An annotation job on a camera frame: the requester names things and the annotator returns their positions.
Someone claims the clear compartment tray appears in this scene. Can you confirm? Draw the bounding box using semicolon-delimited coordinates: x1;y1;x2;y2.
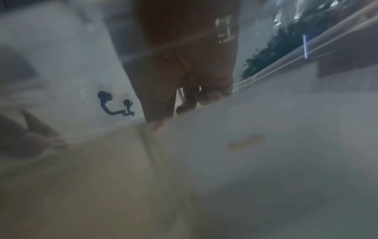
0;0;378;239

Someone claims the person's left hand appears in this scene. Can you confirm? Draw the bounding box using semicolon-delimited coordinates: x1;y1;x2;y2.
0;109;69;159

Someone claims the person's right hand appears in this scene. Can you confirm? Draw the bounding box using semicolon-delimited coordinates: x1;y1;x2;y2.
124;0;241;123

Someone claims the green leafy plant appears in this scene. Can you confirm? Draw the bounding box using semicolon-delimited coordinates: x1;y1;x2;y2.
241;20;328;80

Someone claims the white object with blue marking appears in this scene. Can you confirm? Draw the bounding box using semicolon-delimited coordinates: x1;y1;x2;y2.
0;2;147;143

